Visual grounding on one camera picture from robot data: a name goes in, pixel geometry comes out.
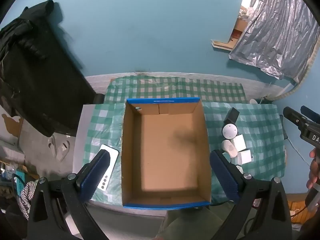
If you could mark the person's right hand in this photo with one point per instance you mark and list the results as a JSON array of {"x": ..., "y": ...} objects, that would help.
[{"x": 313, "y": 170}]

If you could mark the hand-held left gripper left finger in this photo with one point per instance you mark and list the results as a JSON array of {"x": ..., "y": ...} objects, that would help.
[{"x": 96, "y": 173}]

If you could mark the white oval case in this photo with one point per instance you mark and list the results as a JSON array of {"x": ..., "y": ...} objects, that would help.
[{"x": 229, "y": 149}]

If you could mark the person's olive trousers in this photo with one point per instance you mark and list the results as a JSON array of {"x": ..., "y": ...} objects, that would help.
[{"x": 190, "y": 226}]

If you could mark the light green checkered tablecloth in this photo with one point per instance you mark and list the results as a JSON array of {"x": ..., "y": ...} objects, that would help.
[{"x": 262, "y": 135}]

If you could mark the white charger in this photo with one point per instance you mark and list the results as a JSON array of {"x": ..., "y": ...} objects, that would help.
[
  {"x": 238, "y": 142},
  {"x": 246, "y": 157}
]

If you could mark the small white object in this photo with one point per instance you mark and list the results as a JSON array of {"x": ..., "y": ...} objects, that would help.
[{"x": 253, "y": 101}]

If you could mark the round cooling fan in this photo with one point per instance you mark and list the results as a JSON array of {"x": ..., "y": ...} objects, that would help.
[{"x": 229, "y": 131}]

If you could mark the silver foil curtain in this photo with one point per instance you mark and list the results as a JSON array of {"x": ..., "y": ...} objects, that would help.
[{"x": 277, "y": 35}]

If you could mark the cardboard strip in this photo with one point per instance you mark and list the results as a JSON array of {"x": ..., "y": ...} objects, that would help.
[{"x": 221, "y": 45}]

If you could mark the black cloth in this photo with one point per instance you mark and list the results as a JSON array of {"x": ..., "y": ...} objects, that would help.
[{"x": 37, "y": 80}]

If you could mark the white smartphone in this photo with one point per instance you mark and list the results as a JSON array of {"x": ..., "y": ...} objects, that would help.
[{"x": 113, "y": 161}]

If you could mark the dark green checkered tablecloth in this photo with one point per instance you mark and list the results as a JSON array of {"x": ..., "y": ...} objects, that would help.
[{"x": 175, "y": 87}]

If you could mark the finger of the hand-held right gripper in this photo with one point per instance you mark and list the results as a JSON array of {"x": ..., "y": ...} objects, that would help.
[
  {"x": 310, "y": 112},
  {"x": 292, "y": 117}
]

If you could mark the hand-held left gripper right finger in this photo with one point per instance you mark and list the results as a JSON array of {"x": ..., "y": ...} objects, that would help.
[{"x": 225, "y": 177}]

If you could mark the white slipper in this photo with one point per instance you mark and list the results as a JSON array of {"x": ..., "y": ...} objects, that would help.
[
  {"x": 52, "y": 143},
  {"x": 63, "y": 150}
]

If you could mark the blue-edged cardboard box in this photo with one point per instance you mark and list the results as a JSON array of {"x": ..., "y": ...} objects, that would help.
[{"x": 165, "y": 155}]

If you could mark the teal box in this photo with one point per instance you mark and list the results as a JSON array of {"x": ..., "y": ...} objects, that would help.
[{"x": 18, "y": 177}]

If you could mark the striped cloth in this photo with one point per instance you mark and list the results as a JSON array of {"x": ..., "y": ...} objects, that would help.
[{"x": 25, "y": 190}]

